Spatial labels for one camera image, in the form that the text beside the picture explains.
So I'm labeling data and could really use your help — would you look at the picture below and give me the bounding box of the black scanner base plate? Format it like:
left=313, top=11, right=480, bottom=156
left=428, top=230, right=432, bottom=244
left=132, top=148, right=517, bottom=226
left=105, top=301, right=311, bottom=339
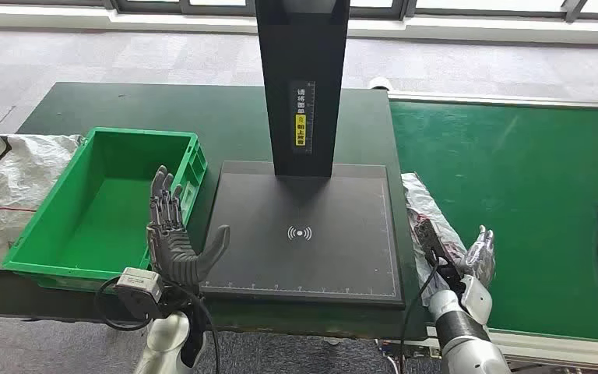
left=199, top=161, right=406, bottom=309

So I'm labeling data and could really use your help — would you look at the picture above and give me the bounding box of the small grey junction box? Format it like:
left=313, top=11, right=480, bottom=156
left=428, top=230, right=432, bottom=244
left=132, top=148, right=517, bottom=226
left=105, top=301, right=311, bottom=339
left=378, top=339, right=440, bottom=362

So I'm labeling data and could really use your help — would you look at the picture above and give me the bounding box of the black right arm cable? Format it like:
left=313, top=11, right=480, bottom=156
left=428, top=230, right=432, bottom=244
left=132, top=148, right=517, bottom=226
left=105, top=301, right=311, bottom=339
left=399, top=252, right=441, bottom=374

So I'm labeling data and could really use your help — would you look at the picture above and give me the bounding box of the large white woven sack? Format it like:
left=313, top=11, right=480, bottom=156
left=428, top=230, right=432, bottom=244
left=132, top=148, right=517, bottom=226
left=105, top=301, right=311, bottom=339
left=0, top=129, right=84, bottom=272

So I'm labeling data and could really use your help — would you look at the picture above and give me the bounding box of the green plastic crate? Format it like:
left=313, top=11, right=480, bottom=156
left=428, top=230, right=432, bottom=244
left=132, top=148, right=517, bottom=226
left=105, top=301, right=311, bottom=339
left=2, top=127, right=209, bottom=295

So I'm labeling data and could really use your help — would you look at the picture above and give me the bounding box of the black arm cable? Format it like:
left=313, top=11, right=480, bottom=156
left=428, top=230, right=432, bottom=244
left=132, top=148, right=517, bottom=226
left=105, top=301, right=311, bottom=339
left=399, top=252, right=441, bottom=374
left=93, top=276, right=221, bottom=374

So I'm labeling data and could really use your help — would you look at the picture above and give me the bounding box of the dark green table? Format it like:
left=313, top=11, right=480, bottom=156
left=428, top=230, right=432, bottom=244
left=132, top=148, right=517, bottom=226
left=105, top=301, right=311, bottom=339
left=0, top=81, right=429, bottom=342

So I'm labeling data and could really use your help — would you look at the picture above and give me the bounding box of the grey poly mailer parcel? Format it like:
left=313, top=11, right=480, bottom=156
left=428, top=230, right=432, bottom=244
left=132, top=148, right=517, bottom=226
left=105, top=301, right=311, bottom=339
left=401, top=172, right=468, bottom=293

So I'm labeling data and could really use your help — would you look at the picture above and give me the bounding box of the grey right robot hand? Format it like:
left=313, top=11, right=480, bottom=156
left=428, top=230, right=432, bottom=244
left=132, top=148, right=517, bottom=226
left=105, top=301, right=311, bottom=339
left=456, top=224, right=497, bottom=288

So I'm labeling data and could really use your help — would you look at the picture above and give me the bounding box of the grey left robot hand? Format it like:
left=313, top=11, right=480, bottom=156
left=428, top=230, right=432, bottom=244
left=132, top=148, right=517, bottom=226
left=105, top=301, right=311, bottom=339
left=146, top=164, right=231, bottom=290

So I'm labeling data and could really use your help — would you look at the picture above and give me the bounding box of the white window sill ledge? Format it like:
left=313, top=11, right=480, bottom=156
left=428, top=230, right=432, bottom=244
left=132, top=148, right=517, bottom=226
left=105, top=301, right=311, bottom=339
left=0, top=5, right=598, bottom=47

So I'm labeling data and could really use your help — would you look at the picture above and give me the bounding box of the green conveyor belt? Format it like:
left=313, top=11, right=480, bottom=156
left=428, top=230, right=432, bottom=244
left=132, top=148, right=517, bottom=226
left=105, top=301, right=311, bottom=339
left=389, top=99, right=598, bottom=344

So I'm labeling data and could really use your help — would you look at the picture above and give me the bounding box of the black scanner column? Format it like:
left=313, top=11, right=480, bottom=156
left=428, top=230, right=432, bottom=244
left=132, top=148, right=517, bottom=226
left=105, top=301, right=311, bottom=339
left=254, top=0, right=352, bottom=178

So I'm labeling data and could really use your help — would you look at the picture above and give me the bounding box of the yellow and white column label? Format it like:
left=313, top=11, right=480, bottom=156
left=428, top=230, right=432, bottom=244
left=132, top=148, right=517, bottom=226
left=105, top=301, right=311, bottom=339
left=290, top=80, right=316, bottom=155

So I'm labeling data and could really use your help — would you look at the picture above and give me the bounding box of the dark window frame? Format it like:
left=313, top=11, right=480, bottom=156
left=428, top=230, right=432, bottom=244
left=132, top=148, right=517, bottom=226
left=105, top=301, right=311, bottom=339
left=0, top=0, right=598, bottom=24

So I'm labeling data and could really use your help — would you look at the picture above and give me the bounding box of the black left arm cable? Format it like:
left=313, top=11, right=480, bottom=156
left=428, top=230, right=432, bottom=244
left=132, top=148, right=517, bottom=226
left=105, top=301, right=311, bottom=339
left=93, top=276, right=221, bottom=374

